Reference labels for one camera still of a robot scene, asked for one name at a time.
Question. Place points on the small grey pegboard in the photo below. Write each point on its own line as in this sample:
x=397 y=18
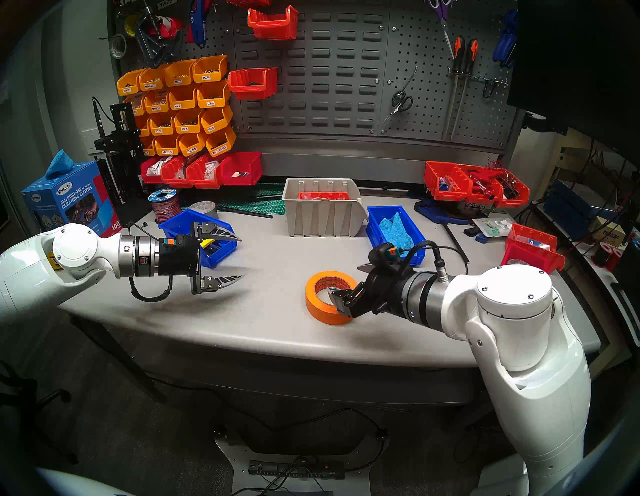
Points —
x=225 y=30

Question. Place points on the blue cleaning cloths box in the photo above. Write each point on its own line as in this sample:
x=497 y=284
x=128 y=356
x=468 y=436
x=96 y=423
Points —
x=75 y=200

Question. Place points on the blue plastic storage bin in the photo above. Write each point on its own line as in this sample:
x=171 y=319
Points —
x=372 y=230
x=177 y=225

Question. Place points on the orange-red plastic bin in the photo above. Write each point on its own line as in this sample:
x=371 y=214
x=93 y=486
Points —
x=520 y=192
x=435 y=175
x=550 y=260
x=325 y=196

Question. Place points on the blue spring clamps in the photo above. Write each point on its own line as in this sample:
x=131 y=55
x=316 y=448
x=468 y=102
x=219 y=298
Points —
x=506 y=45

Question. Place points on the orange-red hanging bin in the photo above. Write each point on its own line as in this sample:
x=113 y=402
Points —
x=248 y=2
x=253 y=82
x=272 y=22

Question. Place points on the large beige storage bin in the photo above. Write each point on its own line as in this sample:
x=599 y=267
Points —
x=320 y=220

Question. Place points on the dark blue case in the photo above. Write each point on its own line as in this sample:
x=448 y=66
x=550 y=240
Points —
x=570 y=200

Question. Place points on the grey duct tape roll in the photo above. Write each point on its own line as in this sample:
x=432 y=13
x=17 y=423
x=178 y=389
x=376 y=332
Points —
x=202 y=207

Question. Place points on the blue red hand tool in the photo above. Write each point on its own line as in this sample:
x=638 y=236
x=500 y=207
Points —
x=197 y=22

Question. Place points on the black monitor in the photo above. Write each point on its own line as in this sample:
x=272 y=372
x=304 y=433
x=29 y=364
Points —
x=575 y=65

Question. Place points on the silver tape roll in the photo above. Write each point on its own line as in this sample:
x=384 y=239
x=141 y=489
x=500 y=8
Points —
x=112 y=47

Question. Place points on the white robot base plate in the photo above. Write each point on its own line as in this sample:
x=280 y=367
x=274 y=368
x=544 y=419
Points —
x=235 y=460

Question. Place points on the small cardboard box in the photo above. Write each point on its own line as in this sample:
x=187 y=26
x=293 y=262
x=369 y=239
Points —
x=610 y=232

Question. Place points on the red parts bin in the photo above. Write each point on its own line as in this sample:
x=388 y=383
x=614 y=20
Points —
x=242 y=169
x=175 y=172
x=202 y=174
x=150 y=171

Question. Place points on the large grey pegboard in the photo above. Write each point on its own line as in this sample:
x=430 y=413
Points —
x=430 y=115

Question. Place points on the red white tape roll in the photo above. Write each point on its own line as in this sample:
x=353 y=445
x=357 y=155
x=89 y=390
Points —
x=170 y=25

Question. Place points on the blue cloth in dispenser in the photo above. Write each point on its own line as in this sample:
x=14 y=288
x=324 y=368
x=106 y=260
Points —
x=60 y=162

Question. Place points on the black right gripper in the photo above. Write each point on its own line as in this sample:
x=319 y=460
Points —
x=385 y=285

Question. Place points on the red tool white lettering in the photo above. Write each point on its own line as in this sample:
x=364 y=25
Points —
x=482 y=182

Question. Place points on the black office chair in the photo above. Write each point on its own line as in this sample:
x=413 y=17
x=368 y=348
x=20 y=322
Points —
x=50 y=397

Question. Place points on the green cutting mat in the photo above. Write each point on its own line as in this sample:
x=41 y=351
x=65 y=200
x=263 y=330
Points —
x=260 y=206

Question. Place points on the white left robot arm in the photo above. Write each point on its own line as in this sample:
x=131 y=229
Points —
x=30 y=272

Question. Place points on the yellow tape roll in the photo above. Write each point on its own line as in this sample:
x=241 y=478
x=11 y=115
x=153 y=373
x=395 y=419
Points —
x=127 y=25

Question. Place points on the grey louvred wall panel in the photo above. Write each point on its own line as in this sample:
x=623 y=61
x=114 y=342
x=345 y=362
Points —
x=325 y=75

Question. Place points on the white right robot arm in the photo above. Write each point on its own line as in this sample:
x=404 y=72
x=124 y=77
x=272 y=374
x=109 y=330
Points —
x=520 y=320

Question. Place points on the grey C-clamp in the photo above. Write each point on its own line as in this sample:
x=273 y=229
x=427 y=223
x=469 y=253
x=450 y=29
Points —
x=150 y=47

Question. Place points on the blue bench vise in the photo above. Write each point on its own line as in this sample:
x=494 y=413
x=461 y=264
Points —
x=450 y=215

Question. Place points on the red thread spool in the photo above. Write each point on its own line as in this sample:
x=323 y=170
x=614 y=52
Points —
x=612 y=255

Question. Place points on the orange masking tape roll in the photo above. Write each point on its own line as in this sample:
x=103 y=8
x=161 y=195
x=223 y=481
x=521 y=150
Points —
x=315 y=305

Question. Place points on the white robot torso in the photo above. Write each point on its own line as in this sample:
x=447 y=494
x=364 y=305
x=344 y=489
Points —
x=75 y=485

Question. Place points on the black metal rod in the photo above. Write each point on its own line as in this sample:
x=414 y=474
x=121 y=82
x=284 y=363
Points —
x=245 y=212
x=457 y=245

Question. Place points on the small black block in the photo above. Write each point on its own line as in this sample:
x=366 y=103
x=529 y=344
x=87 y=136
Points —
x=471 y=231

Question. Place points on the blue microfibre cloth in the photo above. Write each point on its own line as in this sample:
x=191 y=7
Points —
x=395 y=230

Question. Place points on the black metal stand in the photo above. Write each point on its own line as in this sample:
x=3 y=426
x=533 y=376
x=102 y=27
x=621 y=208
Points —
x=120 y=165

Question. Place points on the white wall switch plate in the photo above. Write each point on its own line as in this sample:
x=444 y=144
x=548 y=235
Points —
x=89 y=142

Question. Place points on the small white blue box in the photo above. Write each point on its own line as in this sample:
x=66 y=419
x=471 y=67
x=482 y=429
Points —
x=535 y=242

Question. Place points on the clear bag green label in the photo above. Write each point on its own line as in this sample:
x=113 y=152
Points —
x=492 y=227

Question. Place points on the black power strip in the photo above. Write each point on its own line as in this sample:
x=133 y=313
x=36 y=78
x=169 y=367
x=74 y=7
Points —
x=280 y=468

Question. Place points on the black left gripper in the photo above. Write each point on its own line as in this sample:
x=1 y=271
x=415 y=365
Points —
x=177 y=255

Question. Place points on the yellow labelled parts bin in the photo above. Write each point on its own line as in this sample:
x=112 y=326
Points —
x=210 y=70
x=166 y=145
x=128 y=84
x=151 y=80
x=216 y=120
x=161 y=124
x=143 y=126
x=220 y=142
x=136 y=104
x=191 y=144
x=212 y=95
x=187 y=121
x=148 y=146
x=156 y=101
x=178 y=75
x=182 y=98

